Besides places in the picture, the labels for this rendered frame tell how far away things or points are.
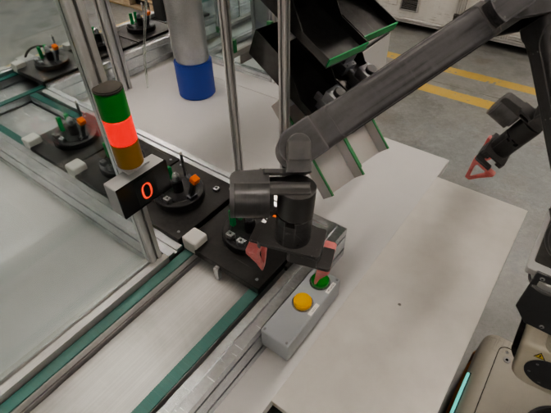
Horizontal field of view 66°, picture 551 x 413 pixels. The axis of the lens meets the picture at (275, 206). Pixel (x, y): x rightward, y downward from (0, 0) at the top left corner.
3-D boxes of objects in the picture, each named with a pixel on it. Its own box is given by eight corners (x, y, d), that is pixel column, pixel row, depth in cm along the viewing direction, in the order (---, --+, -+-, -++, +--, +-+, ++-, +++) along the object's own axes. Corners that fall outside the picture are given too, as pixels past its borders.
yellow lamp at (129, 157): (149, 160, 81) (143, 138, 77) (128, 173, 78) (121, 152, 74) (132, 151, 83) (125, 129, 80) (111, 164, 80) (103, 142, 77)
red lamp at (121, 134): (143, 138, 77) (137, 115, 74) (121, 151, 74) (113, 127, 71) (125, 129, 79) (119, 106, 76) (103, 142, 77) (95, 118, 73)
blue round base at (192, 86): (223, 90, 185) (219, 56, 175) (198, 104, 176) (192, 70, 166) (197, 80, 192) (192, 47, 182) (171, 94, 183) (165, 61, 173)
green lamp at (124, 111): (136, 114, 74) (129, 88, 70) (113, 126, 71) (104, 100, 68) (118, 106, 76) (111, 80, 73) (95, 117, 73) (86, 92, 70)
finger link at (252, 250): (257, 251, 79) (257, 215, 72) (294, 260, 77) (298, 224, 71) (244, 279, 74) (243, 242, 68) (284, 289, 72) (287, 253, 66)
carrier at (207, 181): (241, 194, 120) (238, 158, 112) (179, 245, 106) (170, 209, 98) (181, 164, 131) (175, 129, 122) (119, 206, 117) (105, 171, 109)
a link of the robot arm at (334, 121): (546, 2, 59) (500, 32, 70) (525, -33, 59) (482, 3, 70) (294, 173, 57) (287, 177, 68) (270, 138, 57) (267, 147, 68)
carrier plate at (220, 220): (316, 232, 109) (316, 226, 107) (258, 295, 95) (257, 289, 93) (245, 196, 119) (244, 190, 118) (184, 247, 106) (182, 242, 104)
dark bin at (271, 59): (356, 113, 106) (370, 93, 100) (321, 133, 100) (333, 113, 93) (285, 38, 112) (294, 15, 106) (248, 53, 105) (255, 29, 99)
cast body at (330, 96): (343, 115, 104) (356, 97, 98) (333, 124, 102) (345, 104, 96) (320, 93, 105) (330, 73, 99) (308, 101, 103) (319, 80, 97)
